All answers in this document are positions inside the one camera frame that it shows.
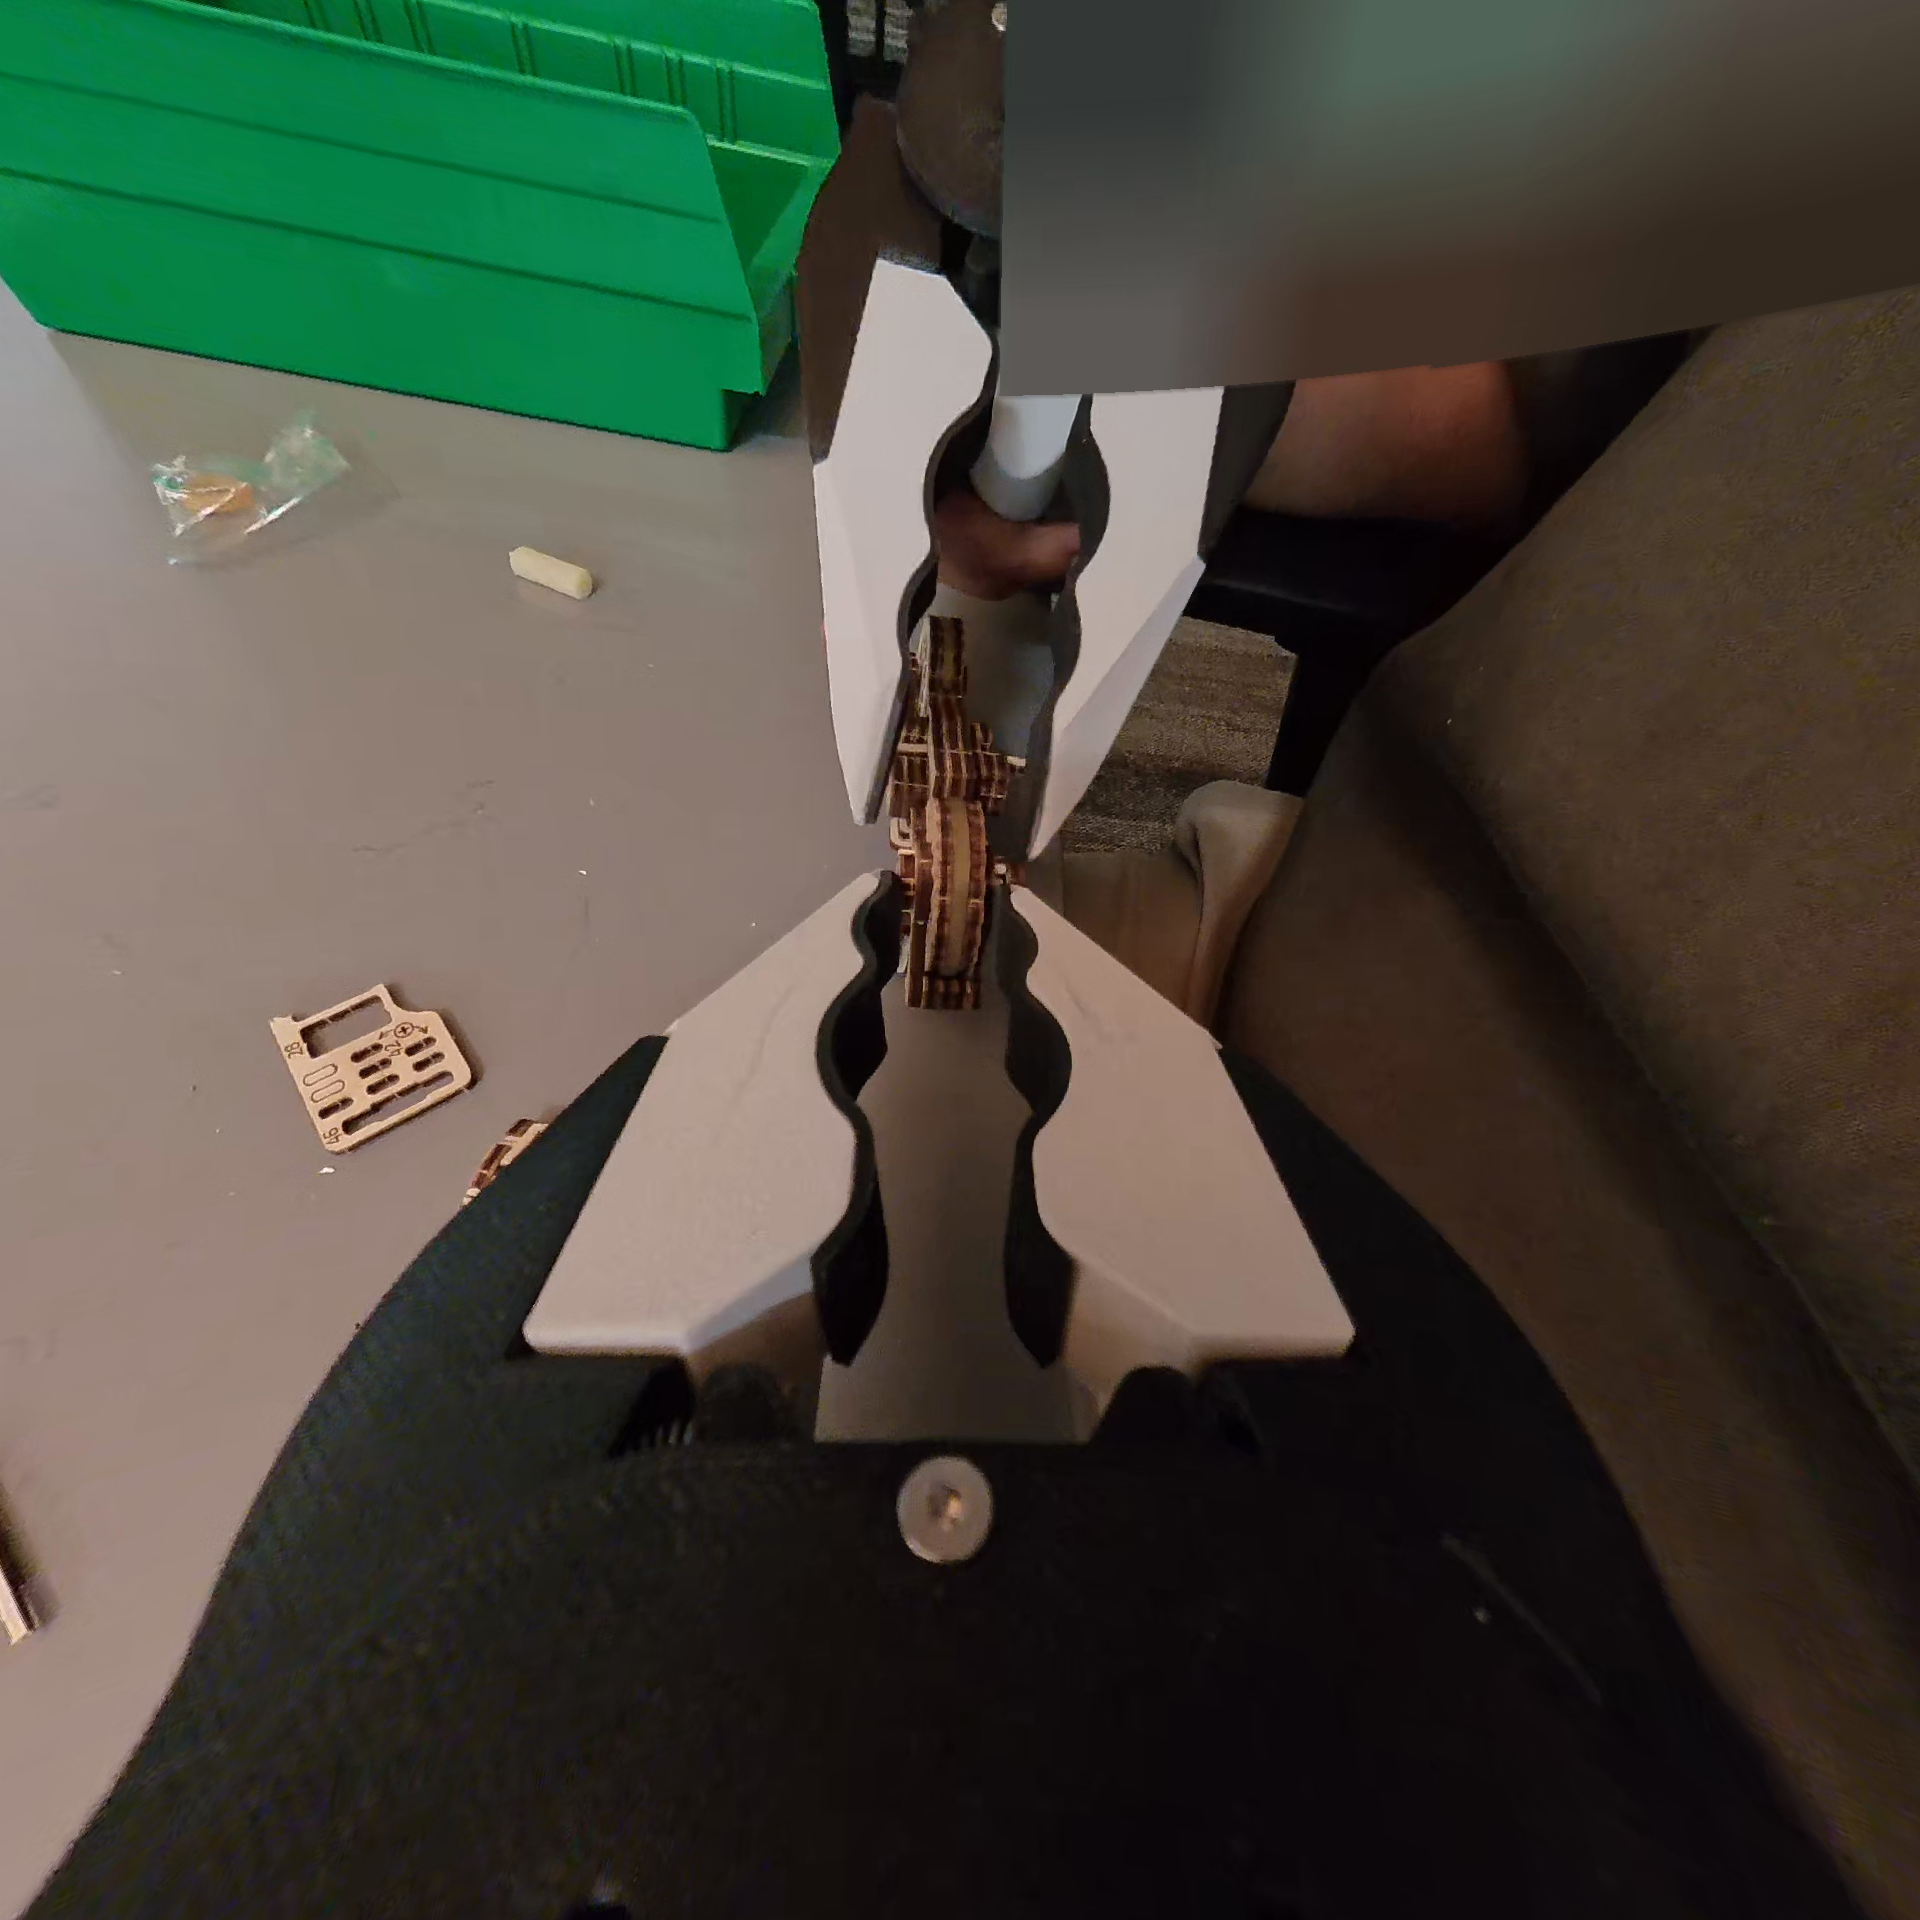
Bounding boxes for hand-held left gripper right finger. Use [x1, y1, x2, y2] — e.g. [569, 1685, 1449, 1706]
[994, 884, 1361, 1372]

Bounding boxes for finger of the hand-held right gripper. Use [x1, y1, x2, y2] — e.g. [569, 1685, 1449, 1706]
[1029, 384, 1227, 846]
[808, 256, 1002, 829]

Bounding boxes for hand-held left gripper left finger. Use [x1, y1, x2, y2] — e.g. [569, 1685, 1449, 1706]
[525, 870, 909, 1370]

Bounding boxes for wooden puzzle model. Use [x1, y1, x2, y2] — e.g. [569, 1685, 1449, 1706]
[892, 616, 1024, 1010]

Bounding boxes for person's right forearm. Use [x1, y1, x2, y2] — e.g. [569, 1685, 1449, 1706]
[1246, 360, 1532, 528]

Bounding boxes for grey desk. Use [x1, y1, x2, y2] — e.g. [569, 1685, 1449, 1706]
[0, 90, 1081, 1906]

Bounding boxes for person's right hand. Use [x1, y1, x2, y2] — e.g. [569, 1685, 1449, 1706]
[944, 497, 1085, 602]

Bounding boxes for small wooden cube assembly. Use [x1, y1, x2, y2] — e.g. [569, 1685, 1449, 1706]
[462, 1118, 552, 1202]

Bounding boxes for black office chair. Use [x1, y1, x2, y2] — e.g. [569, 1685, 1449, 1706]
[1185, 504, 1443, 798]

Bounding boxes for slotted wooden puzzle piece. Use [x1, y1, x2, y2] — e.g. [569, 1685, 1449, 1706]
[270, 982, 475, 1156]

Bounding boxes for person's pale trousers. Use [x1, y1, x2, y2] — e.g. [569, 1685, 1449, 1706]
[1049, 779, 1307, 1038]

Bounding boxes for person's brown shirt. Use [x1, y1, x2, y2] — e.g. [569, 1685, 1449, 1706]
[1217, 285, 1920, 1920]

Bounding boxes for green plastic bin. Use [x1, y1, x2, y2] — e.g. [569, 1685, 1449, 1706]
[0, 0, 841, 452]

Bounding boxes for clear plastic bag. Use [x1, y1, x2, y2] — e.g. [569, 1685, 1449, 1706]
[150, 420, 357, 569]

